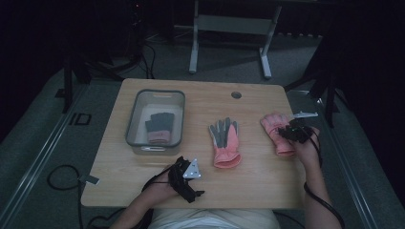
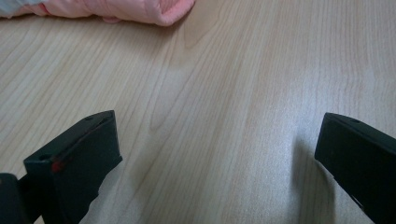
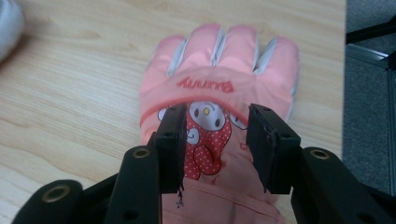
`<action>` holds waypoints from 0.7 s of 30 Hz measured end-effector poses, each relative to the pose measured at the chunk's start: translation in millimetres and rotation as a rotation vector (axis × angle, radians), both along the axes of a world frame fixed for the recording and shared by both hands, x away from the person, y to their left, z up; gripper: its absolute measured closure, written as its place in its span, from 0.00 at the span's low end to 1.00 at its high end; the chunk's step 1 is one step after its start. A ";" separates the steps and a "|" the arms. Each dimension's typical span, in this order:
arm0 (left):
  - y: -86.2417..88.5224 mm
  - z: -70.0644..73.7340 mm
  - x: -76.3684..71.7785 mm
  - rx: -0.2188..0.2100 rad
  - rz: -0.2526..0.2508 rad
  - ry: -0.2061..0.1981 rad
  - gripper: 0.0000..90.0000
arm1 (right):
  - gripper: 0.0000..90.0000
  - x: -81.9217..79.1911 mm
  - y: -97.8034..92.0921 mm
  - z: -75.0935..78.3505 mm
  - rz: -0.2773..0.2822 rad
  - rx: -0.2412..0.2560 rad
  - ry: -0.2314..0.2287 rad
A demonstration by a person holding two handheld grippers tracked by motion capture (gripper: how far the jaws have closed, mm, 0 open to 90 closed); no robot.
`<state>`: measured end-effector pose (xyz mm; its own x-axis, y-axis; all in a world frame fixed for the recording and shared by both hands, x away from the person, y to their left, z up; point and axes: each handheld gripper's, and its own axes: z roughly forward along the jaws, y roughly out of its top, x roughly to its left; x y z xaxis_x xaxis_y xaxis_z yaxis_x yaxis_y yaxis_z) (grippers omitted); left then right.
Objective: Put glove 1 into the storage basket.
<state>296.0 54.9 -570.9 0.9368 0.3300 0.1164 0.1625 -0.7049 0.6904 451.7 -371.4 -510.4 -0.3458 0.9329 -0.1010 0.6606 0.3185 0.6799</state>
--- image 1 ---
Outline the person's left hand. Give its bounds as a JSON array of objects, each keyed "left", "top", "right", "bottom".
[{"left": 146, "top": 165, "right": 180, "bottom": 206}]

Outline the black floor cable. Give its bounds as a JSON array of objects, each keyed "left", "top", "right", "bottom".
[{"left": 47, "top": 164, "right": 85, "bottom": 229}]

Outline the person's white shirt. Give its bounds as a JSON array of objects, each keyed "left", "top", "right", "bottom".
[{"left": 149, "top": 208, "right": 282, "bottom": 229}]

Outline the pink ski glove grey palm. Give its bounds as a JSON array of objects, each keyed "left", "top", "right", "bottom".
[{"left": 208, "top": 116, "right": 243, "bottom": 169}]

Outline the grey plastic bin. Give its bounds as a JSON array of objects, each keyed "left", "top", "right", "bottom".
[{"left": 125, "top": 89, "right": 186, "bottom": 156}]

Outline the person's right hand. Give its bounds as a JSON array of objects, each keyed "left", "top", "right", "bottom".
[{"left": 291, "top": 126, "right": 321, "bottom": 168}]

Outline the right hand-held gripper cable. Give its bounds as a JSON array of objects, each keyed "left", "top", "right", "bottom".
[{"left": 303, "top": 127, "right": 347, "bottom": 229}]

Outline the left hand-held gripper cable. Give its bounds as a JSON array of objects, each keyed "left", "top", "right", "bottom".
[{"left": 85, "top": 168, "right": 175, "bottom": 229}]

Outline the hand-held gripper cable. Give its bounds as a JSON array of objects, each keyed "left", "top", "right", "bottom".
[
  {"left": 303, "top": 127, "right": 347, "bottom": 229},
  {"left": 85, "top": 168, "right": 175, "bottom": 229}
]

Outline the small grey table clamp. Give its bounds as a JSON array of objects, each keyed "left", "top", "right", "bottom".
[{"left": 78, "top": 175, "right": 100, "bottom": 186}]

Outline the black tripod stand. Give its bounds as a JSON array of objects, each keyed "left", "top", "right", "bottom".
[{"left": 284, "top": 31, "right": 352, "bottom": 129}]

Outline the metal floor rail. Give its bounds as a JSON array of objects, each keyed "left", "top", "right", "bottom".
[
  {"left": 0, "top": 85, "right": 90, "bottom": 229},
  {"left": 286, "top": 90, "right": 380, "bottom": 229}
]

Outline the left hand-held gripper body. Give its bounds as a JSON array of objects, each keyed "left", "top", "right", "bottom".
[{"left": 167, "top": 156, "right": 203, "bottom": 204}]

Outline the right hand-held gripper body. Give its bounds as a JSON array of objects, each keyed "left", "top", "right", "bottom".
[{"left": 288, "top": 111, "right": 319, "bottom": 145}]

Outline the pink ski glove printed back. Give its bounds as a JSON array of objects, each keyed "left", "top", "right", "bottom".
[{"left": 260, "top": 112, "right": 297, "bottom": 157}]

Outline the white metal desk frame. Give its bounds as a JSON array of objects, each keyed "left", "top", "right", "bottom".
[{"left": 188, "top": 0, "right": 283, "bottom": 80}]

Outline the black equipment stand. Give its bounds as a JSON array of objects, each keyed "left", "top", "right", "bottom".
[{"left": 55, "top": 0, "right": 157, "bottom": 115}]

